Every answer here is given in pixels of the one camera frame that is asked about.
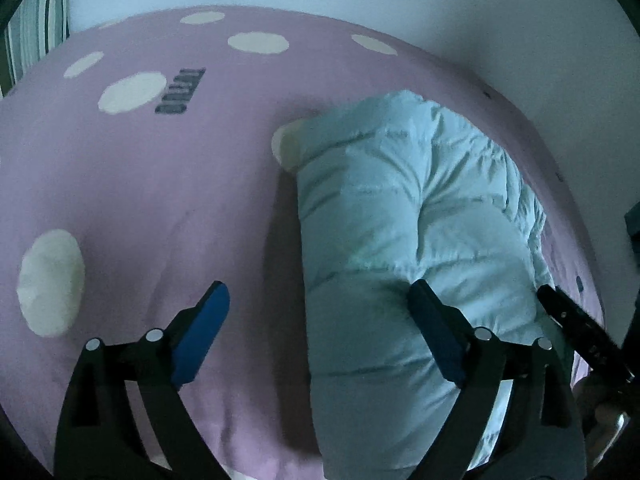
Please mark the light blue down jacket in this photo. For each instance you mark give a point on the light blue down jacket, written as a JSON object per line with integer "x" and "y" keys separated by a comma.
{"x": 400, "y": 220}

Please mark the striped cloth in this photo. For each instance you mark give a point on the striped cloth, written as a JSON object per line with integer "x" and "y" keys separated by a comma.
{"x": 35, "y": 20}

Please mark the person's right hand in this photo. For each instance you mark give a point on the person's right hand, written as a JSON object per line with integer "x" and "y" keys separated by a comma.
{"x": 597, "y": 402}

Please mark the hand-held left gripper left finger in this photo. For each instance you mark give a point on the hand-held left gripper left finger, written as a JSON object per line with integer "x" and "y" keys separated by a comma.
{"x": 200, "y": 335}

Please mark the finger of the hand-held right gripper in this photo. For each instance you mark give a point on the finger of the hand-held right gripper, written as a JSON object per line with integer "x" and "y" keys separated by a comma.
{"x": 580, "y": 327}

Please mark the pink dotted blanket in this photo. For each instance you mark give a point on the pink dotted blanket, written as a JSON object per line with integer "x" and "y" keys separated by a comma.
{"x": 150, "y": 185}

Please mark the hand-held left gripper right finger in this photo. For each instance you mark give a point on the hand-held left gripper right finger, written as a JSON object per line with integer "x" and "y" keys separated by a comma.
{"x": 437, "y": 335}

